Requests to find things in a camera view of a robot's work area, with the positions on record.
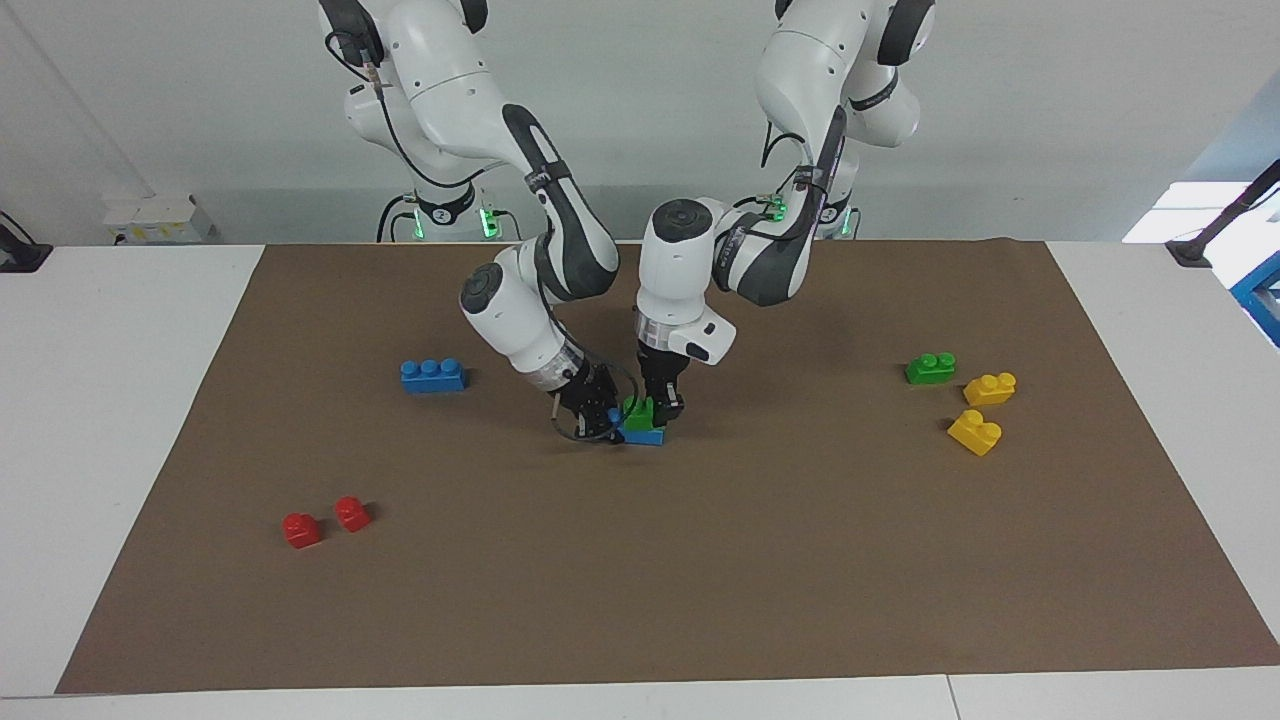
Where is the blue frame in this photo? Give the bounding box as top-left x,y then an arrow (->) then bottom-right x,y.
1229,250 -> 1280,347

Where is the black table clamp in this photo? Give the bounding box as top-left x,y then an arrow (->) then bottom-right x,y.
0,210 -> 54,274

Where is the blue three-stud block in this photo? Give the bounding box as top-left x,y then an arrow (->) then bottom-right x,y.
400,358 -> 467,394
608,407 -> 667,447

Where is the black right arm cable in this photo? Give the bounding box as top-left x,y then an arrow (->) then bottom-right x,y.
325,28 -> 643,443

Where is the black right base cable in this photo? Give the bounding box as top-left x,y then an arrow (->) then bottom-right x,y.
377,193 -> 417,243

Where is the brown paper mat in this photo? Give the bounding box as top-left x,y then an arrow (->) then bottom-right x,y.
55,238 -> 1280,695

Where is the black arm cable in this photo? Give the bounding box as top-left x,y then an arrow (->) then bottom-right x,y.
325,28 -> 643,443
735,100 -> 851,243

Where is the yellow two-stud block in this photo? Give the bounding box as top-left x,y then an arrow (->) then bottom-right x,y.
963,372 -> 1018,407
947,409 -> 1004,458

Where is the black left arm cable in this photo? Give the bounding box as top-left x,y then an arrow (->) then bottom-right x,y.
735,100 -> 851,243

